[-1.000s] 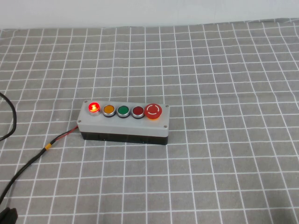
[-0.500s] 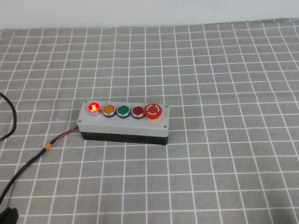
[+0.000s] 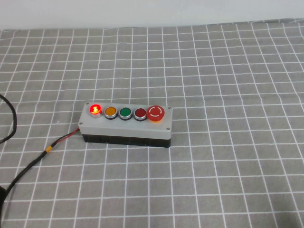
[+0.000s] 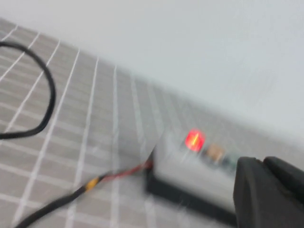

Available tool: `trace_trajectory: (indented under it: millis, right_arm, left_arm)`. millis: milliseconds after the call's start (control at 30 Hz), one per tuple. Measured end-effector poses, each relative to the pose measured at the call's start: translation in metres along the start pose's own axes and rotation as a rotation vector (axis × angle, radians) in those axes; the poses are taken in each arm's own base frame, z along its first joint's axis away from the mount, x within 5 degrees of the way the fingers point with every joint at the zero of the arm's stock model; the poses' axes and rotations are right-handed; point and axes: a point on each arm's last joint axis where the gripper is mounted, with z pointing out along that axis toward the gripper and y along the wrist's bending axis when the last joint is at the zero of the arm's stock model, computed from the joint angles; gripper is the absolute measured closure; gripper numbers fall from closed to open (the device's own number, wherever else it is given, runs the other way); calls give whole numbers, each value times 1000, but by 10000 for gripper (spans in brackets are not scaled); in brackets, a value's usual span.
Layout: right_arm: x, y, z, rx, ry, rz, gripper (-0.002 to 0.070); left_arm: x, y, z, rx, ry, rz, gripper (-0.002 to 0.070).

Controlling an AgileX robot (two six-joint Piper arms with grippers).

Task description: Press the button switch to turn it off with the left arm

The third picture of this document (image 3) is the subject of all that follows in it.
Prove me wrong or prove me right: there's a red emergency stop mushroom button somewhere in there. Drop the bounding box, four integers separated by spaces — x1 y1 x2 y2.
146 105 165 123

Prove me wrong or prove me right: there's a dark red push button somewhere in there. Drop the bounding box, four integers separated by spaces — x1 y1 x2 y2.
133 108 148 122

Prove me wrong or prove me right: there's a yellow push button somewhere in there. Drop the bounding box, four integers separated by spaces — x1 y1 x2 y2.
104 106 118 121

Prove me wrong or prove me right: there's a red lit indicator button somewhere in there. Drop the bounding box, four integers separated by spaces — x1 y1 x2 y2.
89 103 103 119

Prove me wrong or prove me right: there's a grey white checked tablecloth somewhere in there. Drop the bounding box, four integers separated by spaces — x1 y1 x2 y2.
0 18 304 228

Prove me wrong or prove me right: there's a black looped cable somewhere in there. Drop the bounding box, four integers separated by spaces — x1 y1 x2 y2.
0 94 18 144

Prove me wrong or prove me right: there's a grey black button switch box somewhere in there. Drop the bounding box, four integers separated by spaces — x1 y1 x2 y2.
78 102 173 149

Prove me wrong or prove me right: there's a red black power cable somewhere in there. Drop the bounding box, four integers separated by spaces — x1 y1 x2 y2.
4 127 81 193

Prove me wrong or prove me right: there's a green push button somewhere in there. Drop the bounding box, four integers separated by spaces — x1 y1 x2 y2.
118 107 133 121

